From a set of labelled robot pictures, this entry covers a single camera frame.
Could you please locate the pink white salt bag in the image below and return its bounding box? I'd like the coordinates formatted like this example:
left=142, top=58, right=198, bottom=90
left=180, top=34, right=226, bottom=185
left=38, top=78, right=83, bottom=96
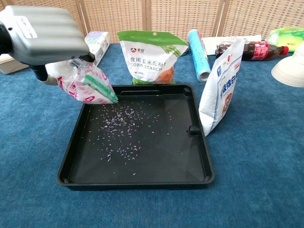
left=45, top=59, right=119, bottom=105

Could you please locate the green white corn starch bag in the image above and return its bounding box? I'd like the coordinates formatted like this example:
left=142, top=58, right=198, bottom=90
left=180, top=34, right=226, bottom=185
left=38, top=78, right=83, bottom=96
left=117, top=30, right=190, bottom=86

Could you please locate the black square plastic tray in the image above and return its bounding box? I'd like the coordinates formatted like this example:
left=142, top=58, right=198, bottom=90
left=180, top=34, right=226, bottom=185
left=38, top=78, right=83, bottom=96
left=56, top=84, right=216, bottom=191

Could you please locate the white sugar bag blue print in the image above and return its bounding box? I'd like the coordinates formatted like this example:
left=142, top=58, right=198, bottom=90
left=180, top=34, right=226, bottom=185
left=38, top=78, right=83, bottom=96
left=198, top=38, right=245, bottom=137

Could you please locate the blue cling film roll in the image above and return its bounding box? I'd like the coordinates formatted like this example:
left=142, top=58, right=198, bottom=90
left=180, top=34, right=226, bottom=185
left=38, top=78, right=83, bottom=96
left=187, top=29, right=211, bottom=83

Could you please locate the long white tissue pack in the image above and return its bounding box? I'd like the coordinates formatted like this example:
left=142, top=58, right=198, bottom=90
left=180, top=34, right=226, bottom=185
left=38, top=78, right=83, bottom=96
left=84, top=31, right=111, bottom=67

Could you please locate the flat white package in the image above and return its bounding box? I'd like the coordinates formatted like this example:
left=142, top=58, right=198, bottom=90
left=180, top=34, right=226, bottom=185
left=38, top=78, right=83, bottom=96
left=200, top=34, right=262, bottom=56

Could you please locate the woven wicker folding screen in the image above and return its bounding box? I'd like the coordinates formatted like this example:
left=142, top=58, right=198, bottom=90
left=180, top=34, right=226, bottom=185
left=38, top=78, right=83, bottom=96
left=0, top=0, right=304, bottom=46

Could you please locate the blue table cloth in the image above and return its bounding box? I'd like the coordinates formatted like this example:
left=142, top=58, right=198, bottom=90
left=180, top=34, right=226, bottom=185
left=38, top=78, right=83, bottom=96
left=0, top=42, right=304, bottom=228

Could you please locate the cola bottle red label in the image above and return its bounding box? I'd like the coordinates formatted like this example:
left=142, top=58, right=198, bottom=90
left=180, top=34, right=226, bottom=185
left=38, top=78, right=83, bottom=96
left=215, top=40, right=290, bottom=62

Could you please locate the white bowl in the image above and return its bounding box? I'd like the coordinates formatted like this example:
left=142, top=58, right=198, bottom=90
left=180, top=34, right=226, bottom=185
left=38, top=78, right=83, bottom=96
left=271, top=55, right=304, bottom=88

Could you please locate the beige lidded food container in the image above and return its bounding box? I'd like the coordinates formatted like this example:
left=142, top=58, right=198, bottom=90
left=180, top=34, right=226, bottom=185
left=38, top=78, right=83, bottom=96
left=0, top=53, right=29, bottom=75

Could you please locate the green plastic wrapped pack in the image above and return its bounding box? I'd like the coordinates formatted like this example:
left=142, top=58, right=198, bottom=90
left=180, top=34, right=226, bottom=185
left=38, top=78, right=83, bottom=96
left=265, top=26, right=304, bottom=53

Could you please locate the white paper cup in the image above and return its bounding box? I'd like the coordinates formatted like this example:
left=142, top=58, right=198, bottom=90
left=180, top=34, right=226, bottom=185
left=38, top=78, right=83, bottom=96
left=292, top=42, right=304, bottom=58

